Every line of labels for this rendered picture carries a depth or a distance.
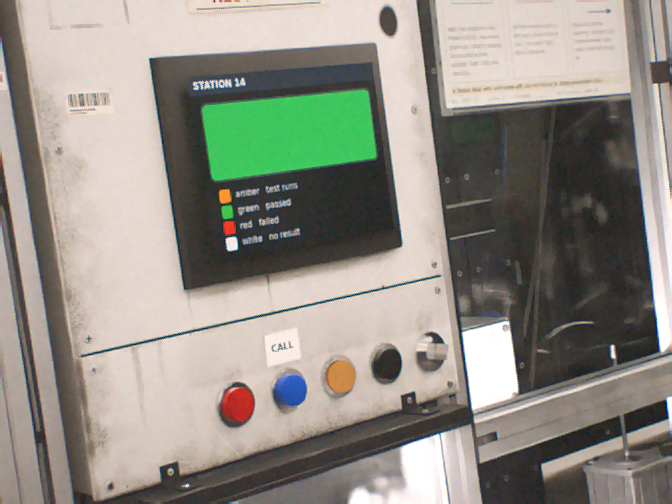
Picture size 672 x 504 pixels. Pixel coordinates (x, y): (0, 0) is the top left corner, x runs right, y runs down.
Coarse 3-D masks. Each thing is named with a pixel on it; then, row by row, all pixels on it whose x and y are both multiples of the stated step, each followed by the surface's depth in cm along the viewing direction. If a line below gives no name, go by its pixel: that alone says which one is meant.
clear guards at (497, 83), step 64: (448, 0) 138; (512, 0) 144; (576, 0) 150; (640, 0) 157; (448, 64) 138; (512, 64) 144; (576, 64) 150; (640, 64) 157; (448, 128) 138; (512, 128) 144; (576, 128) 150; (640, 128) 157; (448, 192) 138; (512, 192) 143; (576, 192) 150; (640, 192) 157; (512, 256) 143; (576, 256) 150; (640, 256) 156; (512, 320) 143; (576, 320) 149; (640, 320) 156; (512, 384) 143; (576, 384) 149; (640, 384) 156; (512, 448) 142
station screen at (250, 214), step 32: (352, 64) 126; (192, 96) 114; (224, 96) 116; (256, 96) 119; (288, 96) 121; (352, 160) 125; (384, 160) 128; (224, 192) 116; (256, 192) 118; (288, 192) 121; (320, 192) 123; (352, 192) 125; (384, 192) 128; (224, 224) 116; (256, 224) 118; (288, 224) 120; (320, 224) 123; (352, 224) 125; (384, 224) 128; (224, 256) 116
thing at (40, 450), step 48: (0, 48) 107; (0, 96) 107; (0, 144) 107; (0, 192) 107; (0, 240) 107; (0, 288) 107; (0, 336) 107; (48, 336) 109; (48, 384) 109; (48, 432) 109; (624, 432) 185; (48, 480) 110; (624, 480) 181
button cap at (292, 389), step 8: (288, 376) 122; (296, 376) 122; (280, 384) 121; (288, 384) 122; (296, 384) 122; (304, 384) 123; (280, 392) 121; (288, 392) 122; (296, 392) 122; (304, 392) 123; (280, 400) 122; (288, 400) 122; (296, 400) 122
